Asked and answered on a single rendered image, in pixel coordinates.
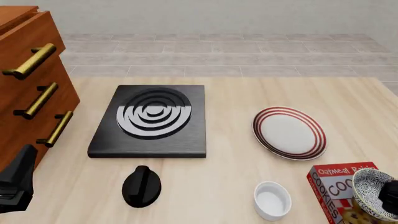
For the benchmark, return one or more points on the flat black stove plate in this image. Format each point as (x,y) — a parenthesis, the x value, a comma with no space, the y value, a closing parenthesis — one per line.
(105,142)

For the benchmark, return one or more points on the white plate with red rings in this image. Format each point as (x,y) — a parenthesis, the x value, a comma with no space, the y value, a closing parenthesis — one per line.
(289,134)

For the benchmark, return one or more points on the round black stove knob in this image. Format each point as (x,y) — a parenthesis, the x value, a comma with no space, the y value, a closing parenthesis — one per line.
(141,186)

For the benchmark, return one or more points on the largest wooden drawer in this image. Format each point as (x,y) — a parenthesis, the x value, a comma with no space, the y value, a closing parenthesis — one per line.
(18,42)

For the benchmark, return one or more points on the red cookies box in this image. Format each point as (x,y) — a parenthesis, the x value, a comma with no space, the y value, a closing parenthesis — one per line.
(326,184)

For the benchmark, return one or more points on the wooden cabinet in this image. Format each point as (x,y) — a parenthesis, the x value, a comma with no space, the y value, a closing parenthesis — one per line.
(15,14)

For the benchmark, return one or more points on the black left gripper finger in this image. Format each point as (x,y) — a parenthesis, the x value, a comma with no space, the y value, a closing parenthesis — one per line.
(23,163)

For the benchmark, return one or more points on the small white ramekin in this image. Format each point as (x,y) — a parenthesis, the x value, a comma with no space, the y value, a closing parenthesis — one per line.
(272,201)

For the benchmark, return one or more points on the black patterned bowl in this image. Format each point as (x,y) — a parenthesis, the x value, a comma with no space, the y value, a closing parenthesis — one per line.
(367,182)

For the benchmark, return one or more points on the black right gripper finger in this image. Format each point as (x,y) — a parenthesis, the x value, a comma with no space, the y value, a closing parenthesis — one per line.
(390,193)

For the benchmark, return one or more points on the medium wooden drawer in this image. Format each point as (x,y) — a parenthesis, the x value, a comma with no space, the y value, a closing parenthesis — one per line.
(18,93)

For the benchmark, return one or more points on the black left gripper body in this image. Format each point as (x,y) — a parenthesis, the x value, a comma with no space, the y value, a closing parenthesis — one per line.
(14,196)

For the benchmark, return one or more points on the smallest wooden drawer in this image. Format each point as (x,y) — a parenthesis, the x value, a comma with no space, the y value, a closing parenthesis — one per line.
(40,130)

